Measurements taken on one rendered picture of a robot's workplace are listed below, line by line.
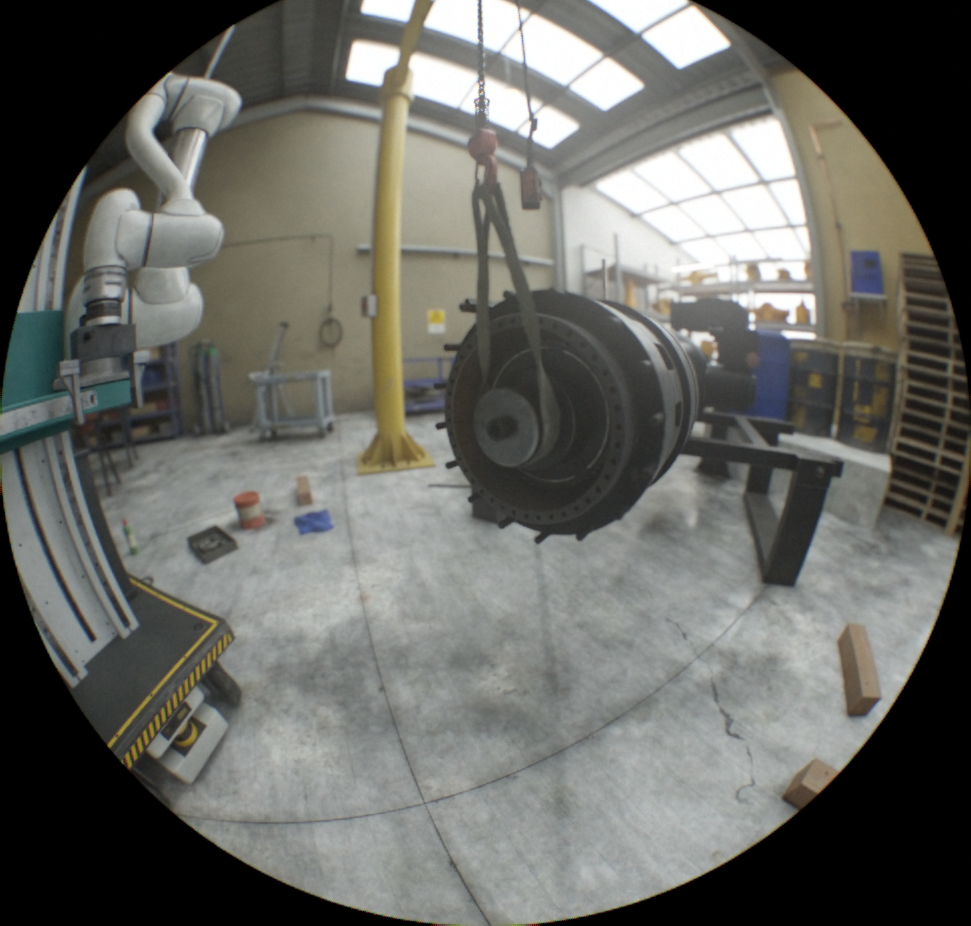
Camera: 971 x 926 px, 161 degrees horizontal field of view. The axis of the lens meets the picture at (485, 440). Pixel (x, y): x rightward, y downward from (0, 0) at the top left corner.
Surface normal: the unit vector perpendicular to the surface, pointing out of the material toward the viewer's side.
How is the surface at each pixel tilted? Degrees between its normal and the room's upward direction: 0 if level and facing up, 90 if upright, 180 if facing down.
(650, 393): 90
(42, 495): 90
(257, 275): 90
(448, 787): 0
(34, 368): 90
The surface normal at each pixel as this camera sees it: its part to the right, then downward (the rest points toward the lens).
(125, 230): 0.92, 0.12
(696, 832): -0.02, -0.97
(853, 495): -0.91, 0.11
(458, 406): 0.77, 0.22
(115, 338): 1.00, 0.00
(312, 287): 0.41, 0.22
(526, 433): -0.63, 0.20
